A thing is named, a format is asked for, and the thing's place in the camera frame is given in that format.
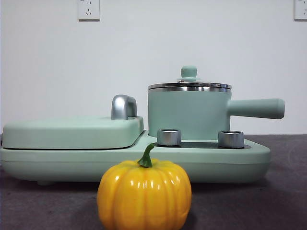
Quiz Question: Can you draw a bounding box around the mint green griddle cover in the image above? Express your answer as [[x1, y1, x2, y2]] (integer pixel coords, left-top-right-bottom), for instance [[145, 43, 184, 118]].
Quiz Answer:
[[1, 116, 145, 150]]

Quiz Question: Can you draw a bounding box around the yellow pumpkin with green stem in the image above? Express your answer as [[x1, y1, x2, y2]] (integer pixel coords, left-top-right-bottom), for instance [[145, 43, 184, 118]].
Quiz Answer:
[[96, 143, 192, 230]]

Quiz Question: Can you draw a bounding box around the white wall socket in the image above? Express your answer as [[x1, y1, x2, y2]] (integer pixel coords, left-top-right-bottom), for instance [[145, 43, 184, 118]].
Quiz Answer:
[[78, 0, 101, 22], [294, 0, 307, 21]]

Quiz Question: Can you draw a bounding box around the silver cover handle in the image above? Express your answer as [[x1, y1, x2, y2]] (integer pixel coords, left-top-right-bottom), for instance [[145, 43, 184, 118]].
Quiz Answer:
[[111, 94, 138, 120]]

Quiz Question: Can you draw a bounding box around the silver control knob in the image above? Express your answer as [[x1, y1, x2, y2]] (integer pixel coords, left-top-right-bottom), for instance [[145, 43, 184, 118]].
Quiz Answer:
[[156, 128, 182, 147], [218, 130, 245, 148]]

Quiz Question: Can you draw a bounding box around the mint green pot with handle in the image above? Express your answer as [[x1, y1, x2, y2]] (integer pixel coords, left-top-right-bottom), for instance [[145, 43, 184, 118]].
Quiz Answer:
[[148, 86, 285, 141]]

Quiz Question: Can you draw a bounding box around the glass lid with green knob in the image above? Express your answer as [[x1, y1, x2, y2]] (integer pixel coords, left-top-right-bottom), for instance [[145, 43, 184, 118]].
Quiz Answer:
[[148, 65, 232, 90]]

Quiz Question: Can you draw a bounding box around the mint green cooker base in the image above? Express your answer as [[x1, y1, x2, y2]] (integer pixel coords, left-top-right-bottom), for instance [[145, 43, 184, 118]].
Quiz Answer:
[[0, 129, 272, 186]]

